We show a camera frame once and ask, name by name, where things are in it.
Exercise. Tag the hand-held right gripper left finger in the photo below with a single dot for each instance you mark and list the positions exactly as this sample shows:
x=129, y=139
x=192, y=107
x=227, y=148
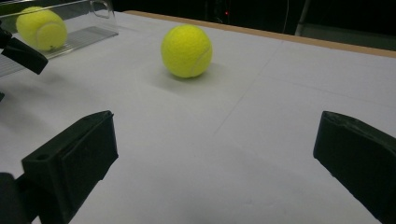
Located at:
x=77, y=158

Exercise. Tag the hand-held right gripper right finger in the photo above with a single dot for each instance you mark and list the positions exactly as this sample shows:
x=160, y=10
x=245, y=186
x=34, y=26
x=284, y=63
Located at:
x=361, y=161

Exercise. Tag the yellow tennis ball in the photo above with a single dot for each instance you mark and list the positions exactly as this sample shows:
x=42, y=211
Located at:
x=40, y=29
x=186, y=51

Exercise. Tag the clear plastic tray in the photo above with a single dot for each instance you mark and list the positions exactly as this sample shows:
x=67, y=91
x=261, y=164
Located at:
x=87, y=34

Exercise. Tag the white table cover board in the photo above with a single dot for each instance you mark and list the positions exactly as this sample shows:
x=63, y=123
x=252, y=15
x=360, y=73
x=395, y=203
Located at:
x=218, y=149

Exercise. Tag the white desk frame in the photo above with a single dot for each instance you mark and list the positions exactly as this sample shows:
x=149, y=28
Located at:
x=302, y=18

